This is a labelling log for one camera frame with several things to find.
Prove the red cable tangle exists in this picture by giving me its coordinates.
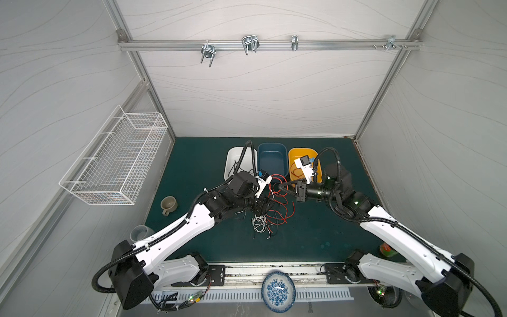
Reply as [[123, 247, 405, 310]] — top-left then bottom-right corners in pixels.
[[263, 174, 297, 235]]

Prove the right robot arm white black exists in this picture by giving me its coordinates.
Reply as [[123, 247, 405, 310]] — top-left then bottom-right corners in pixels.
[[278, 165, 503, 316]]

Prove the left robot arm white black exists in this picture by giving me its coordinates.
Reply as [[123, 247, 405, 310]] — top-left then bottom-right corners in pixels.
[[91, 171, 273, 310]]

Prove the white plastic bin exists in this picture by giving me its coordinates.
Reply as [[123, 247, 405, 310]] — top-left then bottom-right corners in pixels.
[[223, 147, 258, 181]]

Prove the blue plastic bin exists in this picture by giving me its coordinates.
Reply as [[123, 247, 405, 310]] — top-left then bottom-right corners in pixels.
[[257, 143, 289, 176]]

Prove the olive green mug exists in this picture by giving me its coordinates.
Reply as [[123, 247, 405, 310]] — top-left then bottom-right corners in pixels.
[[161, 196, 178, 217]]

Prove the bottle with yellow cap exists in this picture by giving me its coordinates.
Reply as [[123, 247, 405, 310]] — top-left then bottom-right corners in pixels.
[[379, 243, 398, 258]]

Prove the blue white patterned plate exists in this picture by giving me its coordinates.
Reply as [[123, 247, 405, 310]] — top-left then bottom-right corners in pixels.
[[261, 271, 296, 314]]

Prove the clear plastic cup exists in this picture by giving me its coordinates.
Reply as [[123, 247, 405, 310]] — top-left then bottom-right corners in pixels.
[[129, 225, 154, 243]]

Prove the metal hook clamp left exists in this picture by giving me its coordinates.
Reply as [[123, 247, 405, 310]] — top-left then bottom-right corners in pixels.
[[200, 44, 217, 67]]

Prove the metal hook clamp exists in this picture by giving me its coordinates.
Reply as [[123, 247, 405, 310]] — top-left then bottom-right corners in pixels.
[[241, 35, 260, 55], [200, 44, 217, 67]]

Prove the metal hook clamp middle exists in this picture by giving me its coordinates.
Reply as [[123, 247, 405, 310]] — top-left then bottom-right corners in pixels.
[[241, 35, 260, 55]]

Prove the metal hook small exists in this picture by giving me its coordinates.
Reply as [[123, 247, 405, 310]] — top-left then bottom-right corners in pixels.
[[291, 35, 299, 52]]

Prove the aluminium crossbar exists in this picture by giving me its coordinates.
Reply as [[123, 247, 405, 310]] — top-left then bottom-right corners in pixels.
[[119, 38, 423, 52]]

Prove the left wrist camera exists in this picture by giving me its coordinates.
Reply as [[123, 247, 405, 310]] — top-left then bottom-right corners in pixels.
[[255, 170, 273, 198]]

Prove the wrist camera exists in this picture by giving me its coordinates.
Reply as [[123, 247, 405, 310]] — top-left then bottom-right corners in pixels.
[[255, 170, 273, 198], [294, 155, 317, 184]]

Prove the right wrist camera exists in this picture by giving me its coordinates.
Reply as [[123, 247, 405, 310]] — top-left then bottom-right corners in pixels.
[[294, 155, 317, 184]]

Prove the white cable tangle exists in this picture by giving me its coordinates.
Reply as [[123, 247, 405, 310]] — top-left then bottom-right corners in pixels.
[[235, 209, 274, 239]]

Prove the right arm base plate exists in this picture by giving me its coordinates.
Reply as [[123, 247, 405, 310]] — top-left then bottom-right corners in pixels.
[[319, 262, 376, 286]]

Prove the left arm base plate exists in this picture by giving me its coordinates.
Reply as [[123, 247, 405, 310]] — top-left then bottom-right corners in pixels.
[[172, 265, 226, 287]]

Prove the white wire basket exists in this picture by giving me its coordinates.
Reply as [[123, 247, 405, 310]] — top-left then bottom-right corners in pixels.
[[59, 105, 168, 206]]

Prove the metal bracket right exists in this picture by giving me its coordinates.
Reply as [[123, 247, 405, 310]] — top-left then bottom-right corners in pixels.
[[372, 36, 407, 52]]

